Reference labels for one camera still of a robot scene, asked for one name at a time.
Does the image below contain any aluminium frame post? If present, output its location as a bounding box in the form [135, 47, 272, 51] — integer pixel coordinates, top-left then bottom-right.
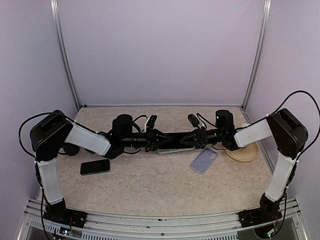
[241, 0, 272, 111]
[50, 0, 82, 111]

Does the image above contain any right aluminium frame post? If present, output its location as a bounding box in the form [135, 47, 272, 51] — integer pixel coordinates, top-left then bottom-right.
[241, 0, 272, 111]

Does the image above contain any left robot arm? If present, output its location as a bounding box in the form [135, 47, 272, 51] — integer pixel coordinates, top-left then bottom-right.
[29, 110, 172, 223]

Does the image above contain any beige round plate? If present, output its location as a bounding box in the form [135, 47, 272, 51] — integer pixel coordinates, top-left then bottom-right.
[223, 123, 260, 163]

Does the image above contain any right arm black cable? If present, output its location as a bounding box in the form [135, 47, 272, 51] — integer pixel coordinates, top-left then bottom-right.
[196, 90, 320, 161]

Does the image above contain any lavender phone case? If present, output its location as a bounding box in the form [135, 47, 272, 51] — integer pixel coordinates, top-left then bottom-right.
[189, 147, 218, 175]

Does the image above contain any dark green mug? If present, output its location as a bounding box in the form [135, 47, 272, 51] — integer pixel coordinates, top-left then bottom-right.
[58, 143, 80, 156]

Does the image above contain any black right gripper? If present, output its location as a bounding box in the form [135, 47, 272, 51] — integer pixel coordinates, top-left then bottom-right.
[179, 126, 225, 149]

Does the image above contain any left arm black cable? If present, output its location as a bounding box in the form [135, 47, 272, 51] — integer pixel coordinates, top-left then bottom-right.
[18, 113, 63, 163]

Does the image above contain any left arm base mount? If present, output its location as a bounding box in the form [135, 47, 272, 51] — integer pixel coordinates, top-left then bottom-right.
[43, 199, 87, 229]

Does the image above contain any front aluminium rail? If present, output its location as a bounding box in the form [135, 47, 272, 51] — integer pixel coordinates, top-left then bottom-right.
[16, 198, 309, 240]

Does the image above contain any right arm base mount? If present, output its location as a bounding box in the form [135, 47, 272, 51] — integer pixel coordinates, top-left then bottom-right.
[238, 194, 284, 228]

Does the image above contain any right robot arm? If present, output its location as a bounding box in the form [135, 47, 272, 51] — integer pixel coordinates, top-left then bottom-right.
[180, 108, 309, 202]

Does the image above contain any clear case with ring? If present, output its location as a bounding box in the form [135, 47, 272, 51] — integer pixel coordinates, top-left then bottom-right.
[157, 146, 194, 154]

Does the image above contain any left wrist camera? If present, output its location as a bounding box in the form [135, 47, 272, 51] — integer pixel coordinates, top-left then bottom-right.
[143, 115, 158, 133]

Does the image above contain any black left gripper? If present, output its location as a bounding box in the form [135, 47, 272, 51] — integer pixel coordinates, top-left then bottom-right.
[121, 126, 173, 152]

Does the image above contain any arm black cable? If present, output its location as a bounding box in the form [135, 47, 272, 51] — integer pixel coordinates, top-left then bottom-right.
[18, 113, 63, 163]
[196, 90, 320, 161]

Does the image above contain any left aluminium frame post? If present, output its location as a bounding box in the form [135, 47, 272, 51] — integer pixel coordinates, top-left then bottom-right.
[50, 0, 82, 111]

